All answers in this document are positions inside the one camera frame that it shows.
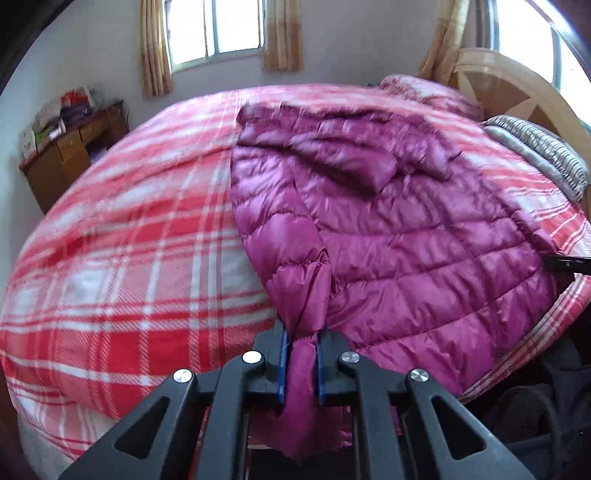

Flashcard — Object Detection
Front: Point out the magenta puffer down jacket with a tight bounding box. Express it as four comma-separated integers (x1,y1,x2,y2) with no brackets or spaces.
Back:
230,104,573,460

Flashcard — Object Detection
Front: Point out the grey striped pillow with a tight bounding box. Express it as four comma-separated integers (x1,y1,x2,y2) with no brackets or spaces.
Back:
481,115,590,203

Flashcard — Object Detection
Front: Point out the red white plaid bedspread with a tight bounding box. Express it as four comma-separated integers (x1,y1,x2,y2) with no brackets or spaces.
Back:
1,84,590,462

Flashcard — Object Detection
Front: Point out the wooden bed headboard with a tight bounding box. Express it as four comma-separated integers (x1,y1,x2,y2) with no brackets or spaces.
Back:
450,48,590,214

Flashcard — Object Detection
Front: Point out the pink folded blanket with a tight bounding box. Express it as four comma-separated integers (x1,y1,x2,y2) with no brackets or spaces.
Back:
379,75,485,122

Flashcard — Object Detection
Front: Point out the beige side window curtain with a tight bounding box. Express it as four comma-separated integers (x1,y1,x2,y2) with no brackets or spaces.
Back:
418,0,470,85

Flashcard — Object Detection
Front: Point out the side window by headboard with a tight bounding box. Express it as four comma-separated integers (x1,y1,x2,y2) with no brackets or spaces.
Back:
488,1,590,124

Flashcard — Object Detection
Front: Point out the wooden desk with drawers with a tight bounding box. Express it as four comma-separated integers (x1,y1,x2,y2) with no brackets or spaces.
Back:
19,100,129,214

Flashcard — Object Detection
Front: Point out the clutter pile on desk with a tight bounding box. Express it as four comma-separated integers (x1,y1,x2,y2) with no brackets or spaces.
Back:
19,86,96,160

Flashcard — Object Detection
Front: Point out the beige curtain right of window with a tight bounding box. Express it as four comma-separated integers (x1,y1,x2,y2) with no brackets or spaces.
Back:
263,0,304,72

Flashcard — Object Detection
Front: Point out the beige curtain of window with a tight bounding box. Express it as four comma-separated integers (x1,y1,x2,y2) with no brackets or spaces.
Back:
137,0,173,99
263,0,304,72

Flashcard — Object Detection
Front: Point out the beige curtain left of window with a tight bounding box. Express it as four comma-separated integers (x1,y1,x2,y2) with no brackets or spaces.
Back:
137,0,173,99

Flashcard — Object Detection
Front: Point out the far window with frame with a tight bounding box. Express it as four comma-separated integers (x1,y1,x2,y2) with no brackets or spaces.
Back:
164,0,266,72

